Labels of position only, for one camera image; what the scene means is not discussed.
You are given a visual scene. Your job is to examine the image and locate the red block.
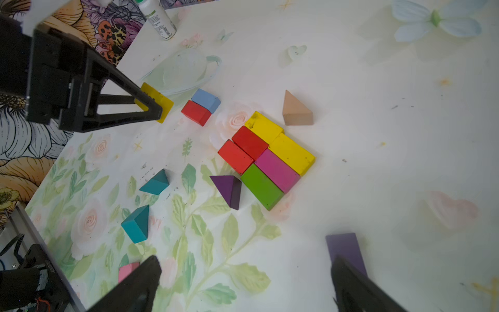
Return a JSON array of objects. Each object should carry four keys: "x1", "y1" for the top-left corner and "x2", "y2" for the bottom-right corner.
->
[
  {"x1": 181, "y1": 100, "x2": 212, "y2": 127},
  {"x1": 218, "y1": 140, "x2": 254, "y2": 176},
  {"x1": 232, "y1": 126, "x2": 269, "y2": 161}
]

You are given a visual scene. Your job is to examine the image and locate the white bottle green cap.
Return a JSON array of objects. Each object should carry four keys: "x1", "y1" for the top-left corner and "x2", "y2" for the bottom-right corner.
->
[{"x1": 135, "y1": 0, "x2": 177, "y2": 40}]

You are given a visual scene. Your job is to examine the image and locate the green block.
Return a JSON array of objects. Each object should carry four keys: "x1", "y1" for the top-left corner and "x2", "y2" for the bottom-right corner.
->
[{"x1": 241, "y1": 164, "x2": 284, "y2": 211}]

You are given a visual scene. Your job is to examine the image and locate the natural wood triangle block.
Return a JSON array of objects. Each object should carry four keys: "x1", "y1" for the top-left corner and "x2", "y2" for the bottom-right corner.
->
[{"x1": 282, "y1": 90, "x2": 314, "y2": 126}]

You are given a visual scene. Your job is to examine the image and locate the purple rectangular block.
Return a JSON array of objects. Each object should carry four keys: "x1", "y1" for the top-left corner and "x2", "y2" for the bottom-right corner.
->
[{"x1": 326, "y1": 233, "x2": 368, "y2": 276}]

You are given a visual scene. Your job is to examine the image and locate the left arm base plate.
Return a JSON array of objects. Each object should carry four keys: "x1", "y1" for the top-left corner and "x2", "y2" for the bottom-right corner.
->
[{"x1": 1, "y1": 265, "x2": 52, "y2": 311}]

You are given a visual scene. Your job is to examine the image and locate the yellow block long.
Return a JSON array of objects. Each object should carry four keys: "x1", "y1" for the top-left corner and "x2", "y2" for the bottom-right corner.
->
[{"x1": 244, "y1": 111, "x2": 284, "y2": 144}]

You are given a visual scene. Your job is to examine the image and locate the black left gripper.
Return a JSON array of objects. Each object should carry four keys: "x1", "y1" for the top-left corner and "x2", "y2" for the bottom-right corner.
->
[{"x1": 1, "y1": 16, "x2": 162, "y2": 131}]

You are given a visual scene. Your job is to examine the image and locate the pink block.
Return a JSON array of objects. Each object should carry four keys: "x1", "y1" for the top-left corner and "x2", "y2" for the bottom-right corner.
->
[{"x1": 118, "y1": 262, "x2": 140, "y2": 283}]

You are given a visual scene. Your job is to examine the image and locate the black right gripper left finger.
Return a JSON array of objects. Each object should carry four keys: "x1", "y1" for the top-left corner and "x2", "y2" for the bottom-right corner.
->
[{"x1": 88, "y1": 256, "x2": 162, "y2": 312}]

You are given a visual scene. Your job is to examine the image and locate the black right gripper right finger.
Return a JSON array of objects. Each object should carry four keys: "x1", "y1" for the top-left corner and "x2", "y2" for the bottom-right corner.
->
[{"x1": 331, "y1": 256, "x2": 407, "y2": 312}]

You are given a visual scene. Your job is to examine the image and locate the aluminium front rail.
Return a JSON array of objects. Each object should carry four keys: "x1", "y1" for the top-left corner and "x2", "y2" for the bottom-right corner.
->
[{"x1": 1, "y1": 202, "x2": 85, "y2": 311}]

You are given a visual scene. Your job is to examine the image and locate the purple triangle block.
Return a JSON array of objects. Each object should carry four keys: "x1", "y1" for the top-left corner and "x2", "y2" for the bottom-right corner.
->
[{"x1": 210, "y1": 175, "x2": 242, "y2": 210}]

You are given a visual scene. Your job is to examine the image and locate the magenta block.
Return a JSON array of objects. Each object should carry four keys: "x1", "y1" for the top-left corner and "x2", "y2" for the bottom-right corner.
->
[{"x1": 255, "y1": 149, "x2": 300, "y2": 194}]

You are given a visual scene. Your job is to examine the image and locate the teal block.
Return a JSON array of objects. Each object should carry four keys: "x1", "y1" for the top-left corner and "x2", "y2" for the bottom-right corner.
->
[
  {"x1": 121, "y1": 205, "x2": 149, "y2": 244},
  {"x1": 140, "y1": 169, "x2": 170, "y2": 195}
]

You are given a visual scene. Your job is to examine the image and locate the blue grey triangle block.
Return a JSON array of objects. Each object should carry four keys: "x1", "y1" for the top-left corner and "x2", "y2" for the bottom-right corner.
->
[{"x1": 191, "y1": 88, "x2": 221, "y2": 114}]

